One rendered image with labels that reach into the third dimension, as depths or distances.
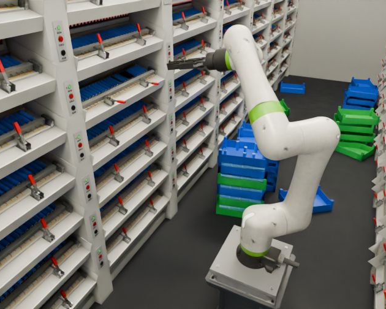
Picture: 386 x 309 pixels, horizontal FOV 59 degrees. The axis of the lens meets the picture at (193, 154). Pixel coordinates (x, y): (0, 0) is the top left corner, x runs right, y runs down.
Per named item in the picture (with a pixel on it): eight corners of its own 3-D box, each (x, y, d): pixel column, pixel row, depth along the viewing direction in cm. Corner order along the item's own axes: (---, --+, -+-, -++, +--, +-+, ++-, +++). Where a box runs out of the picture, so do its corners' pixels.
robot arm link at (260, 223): (281, 252, 141) (288, 218, 130) (246, 260, 137) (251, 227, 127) (267, 229, 151) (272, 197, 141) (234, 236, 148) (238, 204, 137)
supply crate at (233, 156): (270, 151, 218) (271, 140, 214) (268, 168, 201) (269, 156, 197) (223, 146, 224) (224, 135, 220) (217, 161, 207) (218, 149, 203)
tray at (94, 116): (163, 86, 179) (167, 70, 173) (83, 132, 131) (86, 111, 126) (131, 69, 183) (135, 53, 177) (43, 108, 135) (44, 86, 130)
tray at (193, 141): (212, 132, 262) (218, 118, 254) (174, 171, 214) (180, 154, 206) (189, 120, 266) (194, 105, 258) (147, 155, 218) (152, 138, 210)
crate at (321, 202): (317, 193, 247) (318, 184, 243) (331, 210, 230) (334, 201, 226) (277, 197, 242) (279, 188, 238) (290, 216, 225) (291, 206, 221)
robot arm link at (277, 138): (293, 162, 116) (309, 146, 105) (258, 168, 113) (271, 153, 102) (275, 116, 123) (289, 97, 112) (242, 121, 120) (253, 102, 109)
